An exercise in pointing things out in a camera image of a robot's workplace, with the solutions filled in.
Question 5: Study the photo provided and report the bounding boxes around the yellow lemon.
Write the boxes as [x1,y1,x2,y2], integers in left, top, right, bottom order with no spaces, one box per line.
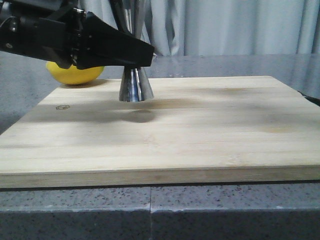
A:
[46,61,105,85]

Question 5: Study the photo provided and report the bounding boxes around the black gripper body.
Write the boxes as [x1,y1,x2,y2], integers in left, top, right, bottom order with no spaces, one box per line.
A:
[0,0,86,69]

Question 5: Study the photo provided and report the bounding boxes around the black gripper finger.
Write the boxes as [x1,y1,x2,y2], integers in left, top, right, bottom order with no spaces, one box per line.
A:
[74,11,154,70]

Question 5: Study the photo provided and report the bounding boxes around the wooden cutting board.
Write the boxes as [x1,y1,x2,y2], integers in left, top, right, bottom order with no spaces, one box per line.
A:
[0,76,320,188]

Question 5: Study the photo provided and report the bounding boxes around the steel double jigger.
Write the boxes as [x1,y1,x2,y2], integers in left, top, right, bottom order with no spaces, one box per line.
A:
[119,0,154,102]

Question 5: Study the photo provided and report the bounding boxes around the grey curtain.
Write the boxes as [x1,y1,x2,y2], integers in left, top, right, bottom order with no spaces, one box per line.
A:
[0,0,320,57]

